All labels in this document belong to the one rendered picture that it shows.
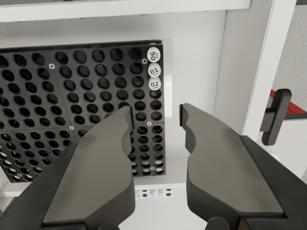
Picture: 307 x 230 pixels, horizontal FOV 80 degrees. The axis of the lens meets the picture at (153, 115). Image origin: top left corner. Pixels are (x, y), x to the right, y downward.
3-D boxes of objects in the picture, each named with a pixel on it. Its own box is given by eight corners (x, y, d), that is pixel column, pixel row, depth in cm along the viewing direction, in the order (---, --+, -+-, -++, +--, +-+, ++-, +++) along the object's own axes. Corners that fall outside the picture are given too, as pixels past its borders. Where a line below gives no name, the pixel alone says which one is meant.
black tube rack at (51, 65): (159, 36, 23) (163, 44, 18) (162, 146, 32) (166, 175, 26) (-17, 46, 23) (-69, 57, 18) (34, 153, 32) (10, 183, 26)
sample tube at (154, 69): (160, 62, 22) (162, 74, 18) (150, 67, 22) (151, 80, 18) (156, 53, 21) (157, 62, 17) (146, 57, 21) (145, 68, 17)
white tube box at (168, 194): (173, 162, 44) (175, 175, 41) (172, 186, 48) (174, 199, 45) (121, 164, 44) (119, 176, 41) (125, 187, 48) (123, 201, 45)
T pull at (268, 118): (286, 86, 20) (294, 91, 19) (268, 140, 24) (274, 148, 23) (253, 88, 20) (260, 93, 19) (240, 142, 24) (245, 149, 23)
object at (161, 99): (162, 43, 18) (162, 44, 18) (165, 171, 27) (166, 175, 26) (143, 44, 18) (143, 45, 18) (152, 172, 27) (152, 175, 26)
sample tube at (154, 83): (159, 75, 23) (161, 89, 19) (149, 76, 23) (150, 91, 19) (157, 65, 22) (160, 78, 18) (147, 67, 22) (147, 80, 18)
